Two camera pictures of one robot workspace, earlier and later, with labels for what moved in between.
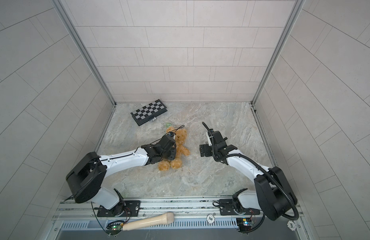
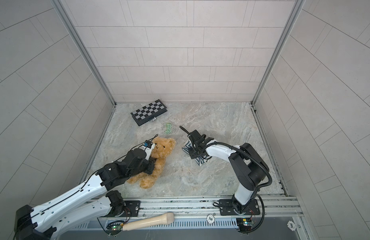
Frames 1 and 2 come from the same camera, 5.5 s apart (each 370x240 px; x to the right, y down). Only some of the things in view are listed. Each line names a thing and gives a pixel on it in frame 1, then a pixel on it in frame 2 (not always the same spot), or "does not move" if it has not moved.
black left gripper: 173,153 → 151,163
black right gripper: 206,147 → 192,155
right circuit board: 244,224 does not move
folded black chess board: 148,112 does not move
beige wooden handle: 166,218 does not move
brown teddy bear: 175,163 → 161,150
